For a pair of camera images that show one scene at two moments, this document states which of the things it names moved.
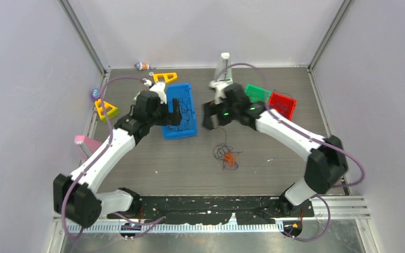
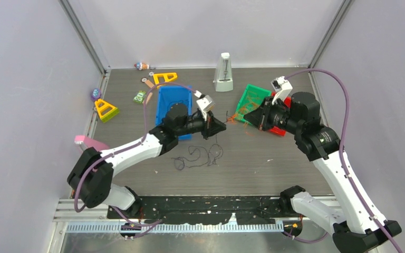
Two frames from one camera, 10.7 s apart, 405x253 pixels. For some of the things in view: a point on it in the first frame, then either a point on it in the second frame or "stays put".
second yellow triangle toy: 155,76 stays put
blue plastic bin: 187,126 stays put
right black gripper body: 227,114 -> 278,115
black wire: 225,153 -> 213,157
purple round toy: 96,94 stays put
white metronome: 223,76 stays put
